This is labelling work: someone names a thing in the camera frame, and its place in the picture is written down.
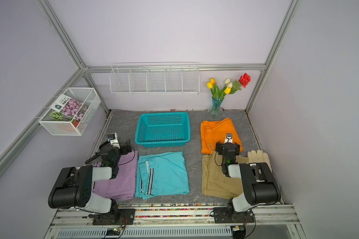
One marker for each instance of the artificial flower bouquet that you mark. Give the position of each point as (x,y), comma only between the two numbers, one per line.
(229,88)

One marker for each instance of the white wire wall shelf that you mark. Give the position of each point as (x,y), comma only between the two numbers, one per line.
(158,78)

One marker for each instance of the white wire side basket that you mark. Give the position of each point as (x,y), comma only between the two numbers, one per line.
(87,96)

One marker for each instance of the purple flower pot plant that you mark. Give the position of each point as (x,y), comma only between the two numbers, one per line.
(66,108)

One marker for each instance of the teal pants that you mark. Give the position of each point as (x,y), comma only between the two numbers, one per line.
(161,174)

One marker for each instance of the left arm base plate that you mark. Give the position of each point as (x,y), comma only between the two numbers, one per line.
(121,217)

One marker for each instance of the glass vase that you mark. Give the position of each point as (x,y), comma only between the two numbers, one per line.
(215,110)

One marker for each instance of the black litter scoop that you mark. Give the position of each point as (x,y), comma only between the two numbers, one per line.
(94,159)

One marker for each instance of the orange pants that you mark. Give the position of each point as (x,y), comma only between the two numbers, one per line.
(214,131)

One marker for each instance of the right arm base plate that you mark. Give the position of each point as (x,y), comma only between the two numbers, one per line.
(224,215)

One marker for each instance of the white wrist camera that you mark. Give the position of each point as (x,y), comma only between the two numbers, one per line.
(228,138)
(113,140)

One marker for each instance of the cream work glove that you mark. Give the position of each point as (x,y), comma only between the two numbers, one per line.
(258,156)

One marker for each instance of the purple pants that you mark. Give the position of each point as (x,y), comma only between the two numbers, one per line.
(123,187)

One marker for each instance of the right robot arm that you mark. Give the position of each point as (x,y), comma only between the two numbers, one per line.
(257,180)

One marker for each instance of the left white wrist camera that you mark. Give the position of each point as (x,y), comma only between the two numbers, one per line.
(113,140)

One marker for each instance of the khaki pants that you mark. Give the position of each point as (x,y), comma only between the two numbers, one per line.
(214,182)

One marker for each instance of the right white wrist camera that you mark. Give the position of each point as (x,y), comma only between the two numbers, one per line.
(228,138)

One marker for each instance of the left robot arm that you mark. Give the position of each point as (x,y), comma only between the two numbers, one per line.
(107,177)

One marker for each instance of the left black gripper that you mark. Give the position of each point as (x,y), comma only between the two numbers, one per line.
(123,149)

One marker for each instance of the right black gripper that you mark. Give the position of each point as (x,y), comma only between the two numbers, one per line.
(228,146)

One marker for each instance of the teal plastic basket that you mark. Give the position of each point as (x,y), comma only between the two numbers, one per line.
(163,129)

